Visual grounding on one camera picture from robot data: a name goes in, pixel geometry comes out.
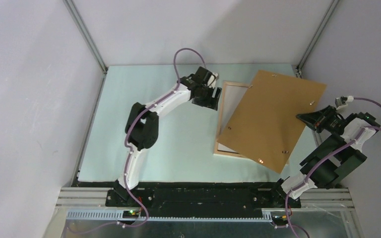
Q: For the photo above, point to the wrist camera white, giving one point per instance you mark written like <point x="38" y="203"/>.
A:
<point x="342" y="101"/>
<point x="212" y="80"/>

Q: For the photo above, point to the right aluminium corner rail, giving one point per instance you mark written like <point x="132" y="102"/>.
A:
<point x="333" y="6"/>

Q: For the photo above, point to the front aluminium rail frame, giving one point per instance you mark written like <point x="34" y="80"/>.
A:
<point x="81" y="212"/>

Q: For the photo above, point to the printed photo with white border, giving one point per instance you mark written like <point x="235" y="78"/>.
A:
<point x="231" y="98"/>

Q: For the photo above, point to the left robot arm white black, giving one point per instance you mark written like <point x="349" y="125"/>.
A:
<point x="142" y="127"/>

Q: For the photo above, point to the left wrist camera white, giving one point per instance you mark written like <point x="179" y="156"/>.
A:
<point x="212" y="80"/>

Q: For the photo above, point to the aluminium corner rail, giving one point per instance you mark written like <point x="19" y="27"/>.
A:
<point x="80" y="23"/>
<point x="333" y="6"/>

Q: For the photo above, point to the light wooden picture frame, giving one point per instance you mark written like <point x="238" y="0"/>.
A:
<point x="220" y="115"/>

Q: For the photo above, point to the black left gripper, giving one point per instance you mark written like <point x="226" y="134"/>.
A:
<point x="211" y="102"/>

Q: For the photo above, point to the left aluminium corner rail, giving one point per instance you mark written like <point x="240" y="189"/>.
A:
<point x="80" y="23"/>

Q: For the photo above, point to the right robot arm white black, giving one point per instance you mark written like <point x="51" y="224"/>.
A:
<point x="336" y="157"/>

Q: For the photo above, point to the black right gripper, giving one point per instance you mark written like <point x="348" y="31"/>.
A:
<point x="324" y="115"/>

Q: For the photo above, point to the brown backing board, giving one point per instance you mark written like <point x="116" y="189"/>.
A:
<point x="264" y="127"/>

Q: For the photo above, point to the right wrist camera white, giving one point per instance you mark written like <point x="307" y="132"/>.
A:
<point x="342" y="101"/>

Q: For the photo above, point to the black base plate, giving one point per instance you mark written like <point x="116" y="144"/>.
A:
<point x="202" y="199"/>

